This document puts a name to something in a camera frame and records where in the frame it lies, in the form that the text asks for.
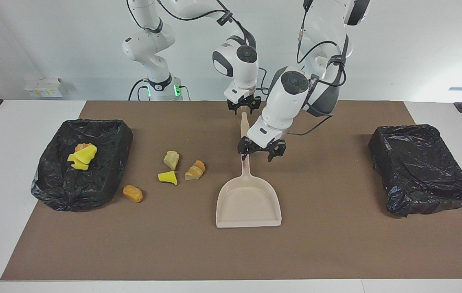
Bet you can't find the black bag lined bin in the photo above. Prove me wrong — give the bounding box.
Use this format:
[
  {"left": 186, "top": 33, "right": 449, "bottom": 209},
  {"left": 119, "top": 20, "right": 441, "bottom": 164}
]
[
  {"left": 31, "top": 119, "right": 134, "bottom": 213},
  {"left": 368, "top": 124, "right": 462, "bottom": 218}
]

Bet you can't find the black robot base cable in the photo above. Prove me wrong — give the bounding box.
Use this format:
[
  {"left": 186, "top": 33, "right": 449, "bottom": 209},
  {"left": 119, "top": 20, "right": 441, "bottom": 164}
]
[{"left": 128, "top": 79, "right": 151, "bottom": 101}]

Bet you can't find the brown fried nugget toy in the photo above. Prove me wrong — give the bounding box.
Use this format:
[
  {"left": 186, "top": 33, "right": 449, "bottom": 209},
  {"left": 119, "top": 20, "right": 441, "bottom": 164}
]
[{"left": 123, "top": 185, "right": 143, "bottom": 203}]

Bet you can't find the beige plastic dustpan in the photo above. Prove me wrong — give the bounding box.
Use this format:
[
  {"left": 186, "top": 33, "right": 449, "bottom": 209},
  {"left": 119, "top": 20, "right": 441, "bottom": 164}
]
[{"left": 216, "top": 155, "right": 282, "bottom": 229}]

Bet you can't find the brown table mat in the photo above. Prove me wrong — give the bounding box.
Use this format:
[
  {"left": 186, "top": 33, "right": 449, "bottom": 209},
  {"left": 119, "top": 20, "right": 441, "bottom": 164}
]
[{"left": 1, "top": 101, "right": 462, "bottom": 281}]

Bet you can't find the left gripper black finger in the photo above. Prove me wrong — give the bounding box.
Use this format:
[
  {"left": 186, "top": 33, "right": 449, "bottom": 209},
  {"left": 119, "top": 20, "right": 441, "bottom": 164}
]
[
  {"left": 267, "top": 140, "right": 287, "bottom": 163},
  {"left": 239, "top": 138, "right": 254, "bottom": 161}
]

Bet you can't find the pale dumpling toy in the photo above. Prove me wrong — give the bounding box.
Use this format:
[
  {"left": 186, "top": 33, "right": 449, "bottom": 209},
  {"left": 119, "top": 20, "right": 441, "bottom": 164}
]
[{"left": 163, "top": 151, "right": 180, "bottom": 171}]

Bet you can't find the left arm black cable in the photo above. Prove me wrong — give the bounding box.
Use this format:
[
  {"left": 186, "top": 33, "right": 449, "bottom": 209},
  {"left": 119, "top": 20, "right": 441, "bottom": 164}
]
[{"left": 286, "top": 0, "right": 347, "bottom": 137}]

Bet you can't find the white wall socket box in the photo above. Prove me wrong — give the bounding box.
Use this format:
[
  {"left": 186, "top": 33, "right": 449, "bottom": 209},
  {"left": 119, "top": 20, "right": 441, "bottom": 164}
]
[{"left": 24, "top": 77, "right": 68, "bottom": 98}]

